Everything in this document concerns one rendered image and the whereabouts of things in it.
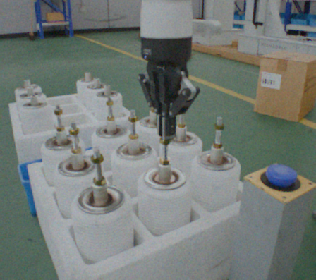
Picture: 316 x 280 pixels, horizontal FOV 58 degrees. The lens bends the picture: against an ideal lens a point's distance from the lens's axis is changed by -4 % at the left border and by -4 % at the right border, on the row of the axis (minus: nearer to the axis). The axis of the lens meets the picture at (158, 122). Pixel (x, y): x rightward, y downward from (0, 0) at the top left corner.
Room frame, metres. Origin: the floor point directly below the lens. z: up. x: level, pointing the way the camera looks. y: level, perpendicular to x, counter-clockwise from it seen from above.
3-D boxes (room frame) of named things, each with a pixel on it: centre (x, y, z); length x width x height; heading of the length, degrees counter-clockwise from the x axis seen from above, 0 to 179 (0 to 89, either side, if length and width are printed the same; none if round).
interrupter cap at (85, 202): (0.38, 0.09, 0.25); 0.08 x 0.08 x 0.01
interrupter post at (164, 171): (0.44, -0.01, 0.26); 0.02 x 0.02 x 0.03
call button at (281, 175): (0.33, -0.17, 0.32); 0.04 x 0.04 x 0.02
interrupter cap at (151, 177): (0.44, -0.01, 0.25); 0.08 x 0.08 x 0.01
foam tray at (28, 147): (1.01, 0.33, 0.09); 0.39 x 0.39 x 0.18; 28
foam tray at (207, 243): (0.54, 0.05, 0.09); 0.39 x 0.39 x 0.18; 31
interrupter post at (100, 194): (0.38, 0.09, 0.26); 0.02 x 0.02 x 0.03
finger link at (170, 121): (0.43, -0.02, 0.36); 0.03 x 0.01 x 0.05; 36
